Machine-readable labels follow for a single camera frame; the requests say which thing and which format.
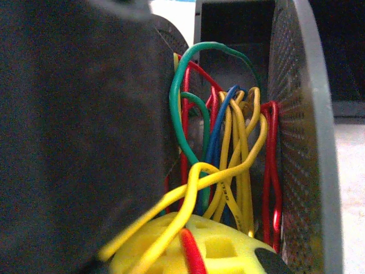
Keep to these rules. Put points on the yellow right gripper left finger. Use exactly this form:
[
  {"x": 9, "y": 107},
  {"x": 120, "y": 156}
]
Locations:
[{"x": 159, "y": 257}]

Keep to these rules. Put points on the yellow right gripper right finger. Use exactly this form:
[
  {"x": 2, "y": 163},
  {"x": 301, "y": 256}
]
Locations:
[{"x": 228, "y": 251}]

